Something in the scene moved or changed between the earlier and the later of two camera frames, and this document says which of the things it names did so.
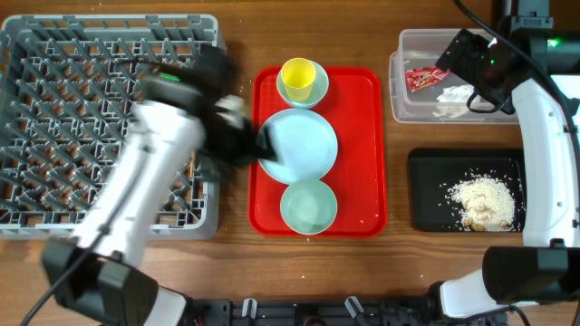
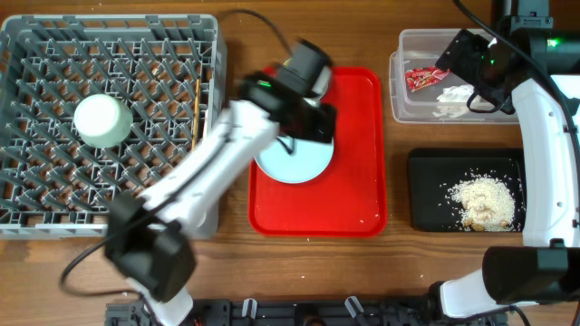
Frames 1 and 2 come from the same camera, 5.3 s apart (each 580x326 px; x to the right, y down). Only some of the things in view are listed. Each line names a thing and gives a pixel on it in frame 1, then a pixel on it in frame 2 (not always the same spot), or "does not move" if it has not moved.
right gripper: x=465 y=48 does not move
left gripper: x=243 y=150 → x=320 y=124
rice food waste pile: x=487 y=203 does not move
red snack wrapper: x=419 y=78 does not move
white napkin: x=453 y=100 does not move
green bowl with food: x=308 y=208 → x=102 y=120
